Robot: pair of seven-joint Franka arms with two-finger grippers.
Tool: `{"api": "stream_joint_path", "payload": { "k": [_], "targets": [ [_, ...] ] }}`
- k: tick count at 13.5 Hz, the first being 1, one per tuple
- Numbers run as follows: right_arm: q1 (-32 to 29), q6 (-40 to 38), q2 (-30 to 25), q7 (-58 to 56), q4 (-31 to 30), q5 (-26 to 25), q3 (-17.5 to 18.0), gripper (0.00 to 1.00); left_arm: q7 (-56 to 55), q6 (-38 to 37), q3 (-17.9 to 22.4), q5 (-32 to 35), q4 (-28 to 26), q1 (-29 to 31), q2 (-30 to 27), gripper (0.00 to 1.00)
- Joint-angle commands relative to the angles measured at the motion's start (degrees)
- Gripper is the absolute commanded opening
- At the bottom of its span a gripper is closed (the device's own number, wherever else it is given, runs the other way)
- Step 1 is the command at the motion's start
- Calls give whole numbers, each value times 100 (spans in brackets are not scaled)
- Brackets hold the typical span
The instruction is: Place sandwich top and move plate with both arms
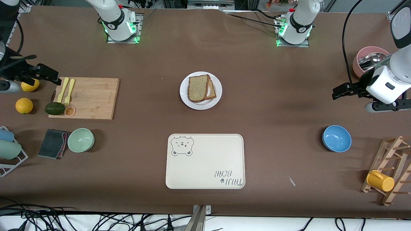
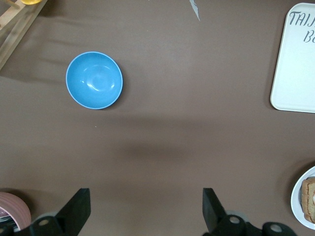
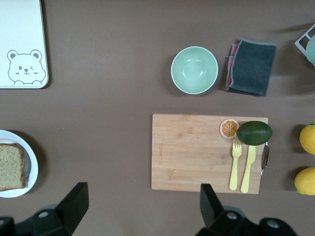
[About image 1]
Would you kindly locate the cream bear print tray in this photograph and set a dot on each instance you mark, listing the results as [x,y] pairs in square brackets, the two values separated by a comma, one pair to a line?
[205,166]

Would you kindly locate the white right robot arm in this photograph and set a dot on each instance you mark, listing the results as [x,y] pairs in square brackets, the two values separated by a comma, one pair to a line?
[117,22]

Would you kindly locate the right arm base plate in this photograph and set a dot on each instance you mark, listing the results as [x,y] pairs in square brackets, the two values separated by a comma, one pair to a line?
[135,40]

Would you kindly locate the pale green cup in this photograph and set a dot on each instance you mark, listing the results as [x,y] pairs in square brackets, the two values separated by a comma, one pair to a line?
[9,149]

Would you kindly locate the light green bowl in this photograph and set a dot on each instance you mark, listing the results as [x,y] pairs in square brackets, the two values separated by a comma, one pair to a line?
[81,140]

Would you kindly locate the aluminium corner bracket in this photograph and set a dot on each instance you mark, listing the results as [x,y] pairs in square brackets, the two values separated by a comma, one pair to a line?
[25,8]

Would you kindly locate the metal ladle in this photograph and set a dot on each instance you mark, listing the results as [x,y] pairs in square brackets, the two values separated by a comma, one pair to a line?
[372,59]

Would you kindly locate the plain brown bread slice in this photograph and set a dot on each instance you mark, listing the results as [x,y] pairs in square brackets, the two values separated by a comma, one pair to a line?
[197,88]

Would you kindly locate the metal mount bracket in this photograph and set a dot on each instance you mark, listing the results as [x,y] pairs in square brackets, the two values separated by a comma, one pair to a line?
[199,221]

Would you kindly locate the fried egg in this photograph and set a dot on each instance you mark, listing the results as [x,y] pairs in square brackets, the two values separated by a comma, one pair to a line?
[210,91]

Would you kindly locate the wooden cutting board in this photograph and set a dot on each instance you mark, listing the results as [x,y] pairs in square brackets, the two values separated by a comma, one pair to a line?
[93,99]

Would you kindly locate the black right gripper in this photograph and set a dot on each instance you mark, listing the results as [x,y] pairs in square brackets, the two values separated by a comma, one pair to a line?
[13,71]

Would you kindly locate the orange slice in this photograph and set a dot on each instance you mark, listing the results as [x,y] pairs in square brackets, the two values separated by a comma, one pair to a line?
[69,111]

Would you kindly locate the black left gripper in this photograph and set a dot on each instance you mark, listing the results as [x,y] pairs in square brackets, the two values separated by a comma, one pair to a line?
[362,85]

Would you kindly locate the yellow mug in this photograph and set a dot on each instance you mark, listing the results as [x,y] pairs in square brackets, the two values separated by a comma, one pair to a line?
[380,182]

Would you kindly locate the colourful toy pile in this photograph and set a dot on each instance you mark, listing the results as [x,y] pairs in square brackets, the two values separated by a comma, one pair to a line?
[276,3]

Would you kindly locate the grey metal box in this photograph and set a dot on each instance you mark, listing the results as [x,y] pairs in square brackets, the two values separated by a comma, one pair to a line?
[210,4]

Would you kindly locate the wooden mug rack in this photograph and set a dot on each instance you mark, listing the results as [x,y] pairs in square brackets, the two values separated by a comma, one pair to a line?
[385,157]

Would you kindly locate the pink folded cloth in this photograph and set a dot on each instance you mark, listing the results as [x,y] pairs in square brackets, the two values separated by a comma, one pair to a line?
[65,144]

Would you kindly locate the yellow plastic fork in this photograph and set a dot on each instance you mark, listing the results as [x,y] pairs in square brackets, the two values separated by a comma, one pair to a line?
[70,91]

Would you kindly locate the round white plate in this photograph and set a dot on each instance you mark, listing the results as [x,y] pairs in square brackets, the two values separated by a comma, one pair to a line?
[186,94]

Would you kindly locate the blue bowl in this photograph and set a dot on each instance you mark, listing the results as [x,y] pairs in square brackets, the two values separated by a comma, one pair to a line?
[336,138]

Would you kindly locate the small white paper scrap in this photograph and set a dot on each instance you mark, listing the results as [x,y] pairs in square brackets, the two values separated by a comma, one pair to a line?
[292,181]

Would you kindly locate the blue cup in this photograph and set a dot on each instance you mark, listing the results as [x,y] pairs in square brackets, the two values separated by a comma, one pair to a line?
[6,135]

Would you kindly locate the yellow plastic knife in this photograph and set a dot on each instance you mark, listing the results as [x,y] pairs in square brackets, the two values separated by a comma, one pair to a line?
[63,89]

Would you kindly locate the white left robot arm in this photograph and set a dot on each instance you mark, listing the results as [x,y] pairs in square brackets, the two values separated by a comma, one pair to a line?
[300,22]

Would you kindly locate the pink bowl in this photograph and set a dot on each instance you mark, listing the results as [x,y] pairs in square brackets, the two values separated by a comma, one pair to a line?
[374,48]

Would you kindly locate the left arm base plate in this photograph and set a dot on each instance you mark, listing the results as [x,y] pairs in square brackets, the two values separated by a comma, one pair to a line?
[303,46]

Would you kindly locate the dark green avocado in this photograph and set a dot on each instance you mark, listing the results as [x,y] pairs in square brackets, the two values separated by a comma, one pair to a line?
[55,108]

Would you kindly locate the aluminium frame bar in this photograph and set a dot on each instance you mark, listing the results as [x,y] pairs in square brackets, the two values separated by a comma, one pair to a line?
[393,14]

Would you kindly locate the dark grey folded cloth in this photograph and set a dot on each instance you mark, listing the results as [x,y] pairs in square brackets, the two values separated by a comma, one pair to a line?
[51,143]

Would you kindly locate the yellow lemon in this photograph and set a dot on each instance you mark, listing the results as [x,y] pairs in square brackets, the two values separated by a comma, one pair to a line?
[31,86]
[24,106]

